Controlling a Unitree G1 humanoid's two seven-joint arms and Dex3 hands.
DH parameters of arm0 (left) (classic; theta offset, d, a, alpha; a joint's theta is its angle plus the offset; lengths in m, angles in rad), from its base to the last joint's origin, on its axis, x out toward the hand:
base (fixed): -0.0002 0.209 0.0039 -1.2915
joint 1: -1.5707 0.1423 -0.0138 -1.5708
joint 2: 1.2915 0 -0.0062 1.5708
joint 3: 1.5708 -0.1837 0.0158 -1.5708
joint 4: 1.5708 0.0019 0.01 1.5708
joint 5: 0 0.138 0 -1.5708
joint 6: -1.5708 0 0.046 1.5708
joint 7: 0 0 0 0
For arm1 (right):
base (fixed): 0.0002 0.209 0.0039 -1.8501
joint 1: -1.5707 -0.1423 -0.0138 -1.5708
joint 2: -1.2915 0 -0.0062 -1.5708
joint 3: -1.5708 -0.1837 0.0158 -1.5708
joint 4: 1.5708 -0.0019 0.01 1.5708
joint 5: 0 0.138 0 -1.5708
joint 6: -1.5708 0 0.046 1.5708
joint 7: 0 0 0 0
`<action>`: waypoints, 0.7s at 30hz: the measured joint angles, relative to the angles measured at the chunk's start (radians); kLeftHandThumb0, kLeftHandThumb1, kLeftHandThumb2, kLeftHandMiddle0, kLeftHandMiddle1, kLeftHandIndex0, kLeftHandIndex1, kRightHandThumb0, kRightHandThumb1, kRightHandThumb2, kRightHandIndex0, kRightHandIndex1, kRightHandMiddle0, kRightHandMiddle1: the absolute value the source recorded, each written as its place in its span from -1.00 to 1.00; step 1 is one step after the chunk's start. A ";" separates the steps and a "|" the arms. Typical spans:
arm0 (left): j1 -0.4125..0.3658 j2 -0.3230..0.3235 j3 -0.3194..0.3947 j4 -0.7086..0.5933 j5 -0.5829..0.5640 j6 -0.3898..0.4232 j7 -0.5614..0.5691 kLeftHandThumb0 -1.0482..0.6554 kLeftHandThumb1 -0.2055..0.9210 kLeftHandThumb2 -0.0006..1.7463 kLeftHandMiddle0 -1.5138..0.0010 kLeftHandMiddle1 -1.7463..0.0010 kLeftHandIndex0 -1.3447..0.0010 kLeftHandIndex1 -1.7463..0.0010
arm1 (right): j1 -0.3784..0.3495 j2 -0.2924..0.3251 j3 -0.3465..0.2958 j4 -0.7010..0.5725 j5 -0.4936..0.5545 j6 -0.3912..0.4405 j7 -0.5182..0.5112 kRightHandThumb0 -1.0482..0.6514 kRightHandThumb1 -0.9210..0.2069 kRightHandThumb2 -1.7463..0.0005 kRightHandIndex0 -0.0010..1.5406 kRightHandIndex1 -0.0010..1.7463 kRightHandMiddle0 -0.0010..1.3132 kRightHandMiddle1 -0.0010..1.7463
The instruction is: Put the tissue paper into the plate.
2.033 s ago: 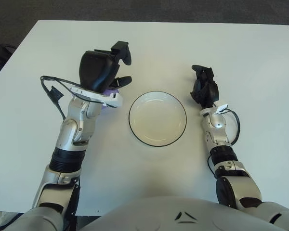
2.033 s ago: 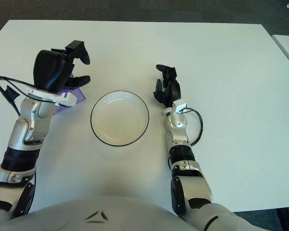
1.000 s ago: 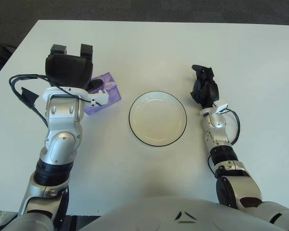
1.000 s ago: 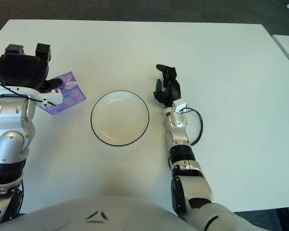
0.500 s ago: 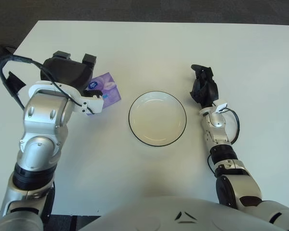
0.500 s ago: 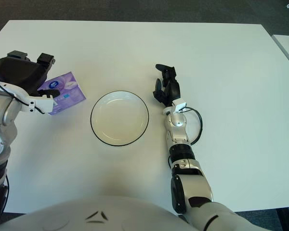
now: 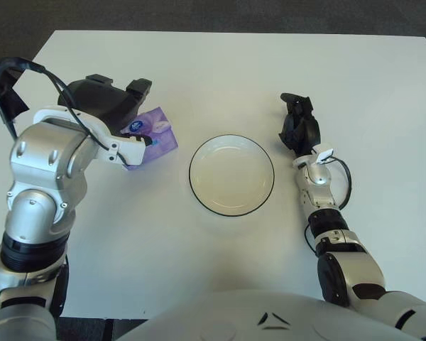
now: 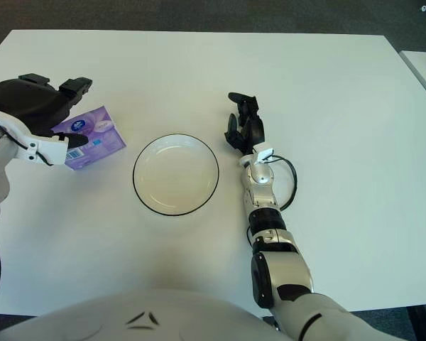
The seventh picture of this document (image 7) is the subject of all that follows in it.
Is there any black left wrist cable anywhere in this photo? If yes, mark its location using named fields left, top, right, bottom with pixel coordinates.
left=0, top=58, right=118, bottom=161

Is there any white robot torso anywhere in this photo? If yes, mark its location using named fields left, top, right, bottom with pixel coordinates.
left=116, top=289, right=426, bottom=341

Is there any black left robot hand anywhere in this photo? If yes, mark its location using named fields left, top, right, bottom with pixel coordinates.
left=58, top=73, right=153, bottom=134

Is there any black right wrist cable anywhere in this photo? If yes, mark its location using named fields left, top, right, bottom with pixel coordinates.
left=332, top=156, right=352, bottom=210

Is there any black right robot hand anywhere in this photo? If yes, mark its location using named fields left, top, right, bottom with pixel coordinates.
left=278, top=92, right=322, bottom=156

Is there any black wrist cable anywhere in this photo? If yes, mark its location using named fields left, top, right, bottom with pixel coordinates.
left=332, top=156, right=352, bottom=210
left=0, top=58, right=118, bottom=161

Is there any purple tissue paper pack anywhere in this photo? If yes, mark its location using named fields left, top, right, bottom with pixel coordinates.
left=120, top=105, right=179, bottom=172

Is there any white plate with black rim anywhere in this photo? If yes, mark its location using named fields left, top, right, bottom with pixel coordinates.
left=188, top=134, right=276, bottom=217

